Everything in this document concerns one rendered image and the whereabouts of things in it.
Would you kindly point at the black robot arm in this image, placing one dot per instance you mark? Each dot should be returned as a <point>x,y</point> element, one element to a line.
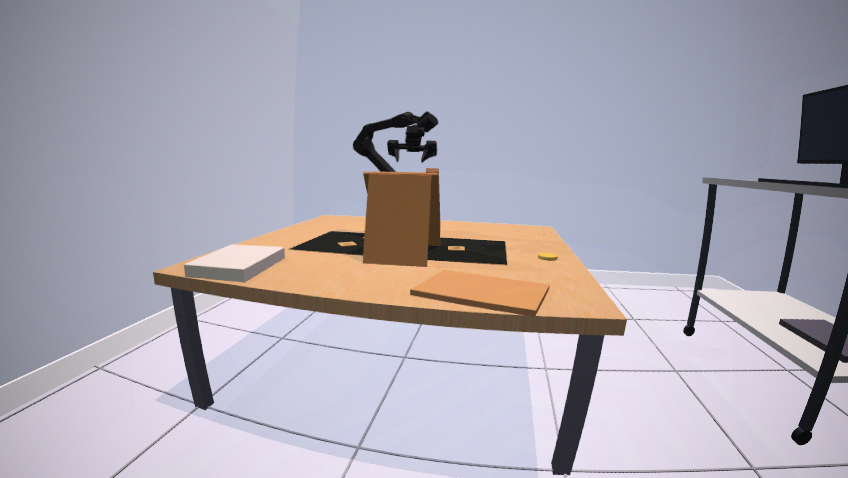
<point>364,146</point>

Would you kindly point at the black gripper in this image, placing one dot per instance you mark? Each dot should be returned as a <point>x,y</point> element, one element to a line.
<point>429,150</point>

